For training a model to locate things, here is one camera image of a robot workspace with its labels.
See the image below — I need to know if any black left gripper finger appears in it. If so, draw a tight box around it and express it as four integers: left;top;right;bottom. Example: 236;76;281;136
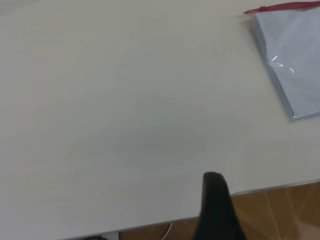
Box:
191;171;247;240

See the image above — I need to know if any clear plastic zip bag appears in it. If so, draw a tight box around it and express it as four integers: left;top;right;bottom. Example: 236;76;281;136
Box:
243;1;320;124

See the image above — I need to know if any white paper stack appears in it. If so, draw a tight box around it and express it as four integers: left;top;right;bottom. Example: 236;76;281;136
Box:
254;7;320;121

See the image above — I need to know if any thin white cable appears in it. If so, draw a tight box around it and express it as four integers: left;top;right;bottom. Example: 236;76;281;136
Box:
159;221;174;238

